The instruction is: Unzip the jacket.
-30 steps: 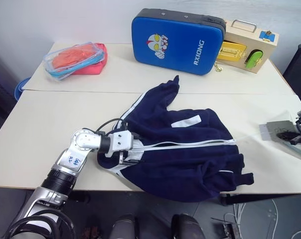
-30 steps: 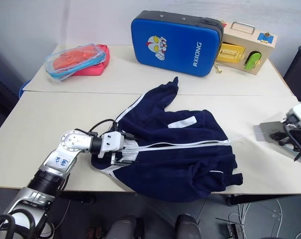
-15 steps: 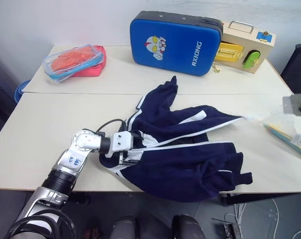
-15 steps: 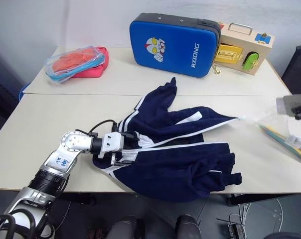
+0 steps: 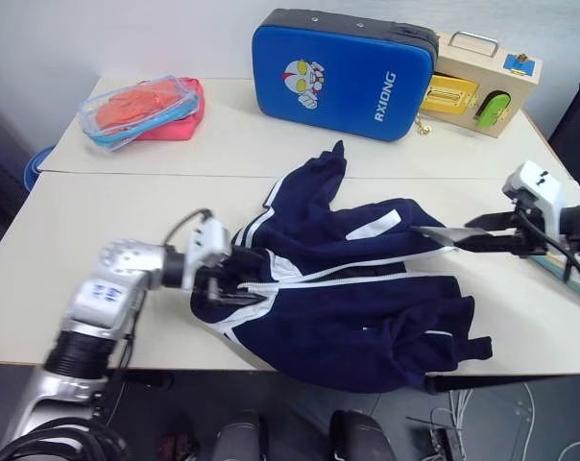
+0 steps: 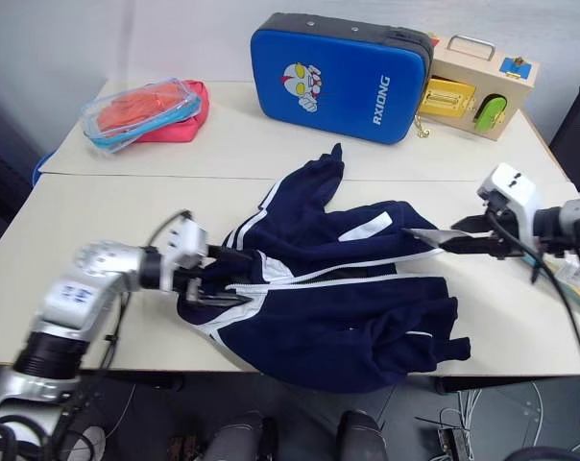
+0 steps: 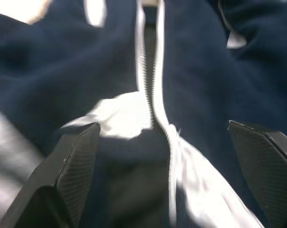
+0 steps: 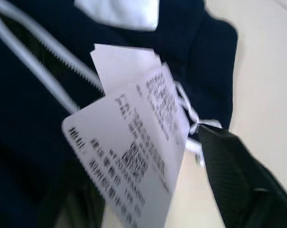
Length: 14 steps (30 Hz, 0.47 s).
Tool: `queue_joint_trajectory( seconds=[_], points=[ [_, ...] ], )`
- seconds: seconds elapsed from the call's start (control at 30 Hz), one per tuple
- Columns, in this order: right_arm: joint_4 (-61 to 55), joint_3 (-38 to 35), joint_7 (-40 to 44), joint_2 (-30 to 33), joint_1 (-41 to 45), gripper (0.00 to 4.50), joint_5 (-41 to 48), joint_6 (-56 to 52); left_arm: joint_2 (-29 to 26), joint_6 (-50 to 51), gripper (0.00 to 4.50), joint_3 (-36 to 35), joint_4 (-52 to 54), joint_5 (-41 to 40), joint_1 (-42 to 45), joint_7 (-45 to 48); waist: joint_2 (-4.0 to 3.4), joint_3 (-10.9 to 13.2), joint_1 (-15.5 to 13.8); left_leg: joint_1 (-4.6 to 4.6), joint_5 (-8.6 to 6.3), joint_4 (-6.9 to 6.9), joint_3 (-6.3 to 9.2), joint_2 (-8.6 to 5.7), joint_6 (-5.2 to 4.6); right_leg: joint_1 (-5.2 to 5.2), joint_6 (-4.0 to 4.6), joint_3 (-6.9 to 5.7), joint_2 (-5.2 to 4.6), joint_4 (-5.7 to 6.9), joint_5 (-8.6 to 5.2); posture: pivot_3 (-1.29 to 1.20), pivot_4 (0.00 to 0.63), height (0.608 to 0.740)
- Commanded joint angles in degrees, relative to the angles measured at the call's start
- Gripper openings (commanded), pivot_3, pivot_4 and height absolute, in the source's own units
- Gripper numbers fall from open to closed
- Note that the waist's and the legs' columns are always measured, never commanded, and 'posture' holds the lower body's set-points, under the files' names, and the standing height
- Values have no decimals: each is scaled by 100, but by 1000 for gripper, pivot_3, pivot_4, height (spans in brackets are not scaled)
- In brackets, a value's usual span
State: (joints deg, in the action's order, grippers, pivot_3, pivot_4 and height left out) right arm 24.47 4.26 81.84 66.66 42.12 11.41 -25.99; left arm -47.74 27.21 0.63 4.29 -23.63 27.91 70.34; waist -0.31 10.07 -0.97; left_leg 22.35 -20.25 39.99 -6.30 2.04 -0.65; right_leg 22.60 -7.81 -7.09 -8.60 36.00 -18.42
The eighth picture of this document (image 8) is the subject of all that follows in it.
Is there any blank white hang tag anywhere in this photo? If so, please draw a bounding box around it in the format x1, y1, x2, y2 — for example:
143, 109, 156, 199
89, 43, 163, 98

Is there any navy jacket with white zipper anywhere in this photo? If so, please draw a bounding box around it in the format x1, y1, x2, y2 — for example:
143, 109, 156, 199
0, 0, 239, 228

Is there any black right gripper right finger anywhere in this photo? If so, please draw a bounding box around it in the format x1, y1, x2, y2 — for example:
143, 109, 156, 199
197, 124, 287, 228

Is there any large white printed hang tag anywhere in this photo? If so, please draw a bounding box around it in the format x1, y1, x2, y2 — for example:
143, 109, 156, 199
62, 91, 185, 228

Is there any small white printed hang tag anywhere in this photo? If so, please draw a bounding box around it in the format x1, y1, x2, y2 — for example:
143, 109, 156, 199
133, 63, 192, 146

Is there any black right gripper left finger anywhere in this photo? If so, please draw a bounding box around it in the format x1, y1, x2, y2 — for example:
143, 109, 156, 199
68, 177, 111, 228

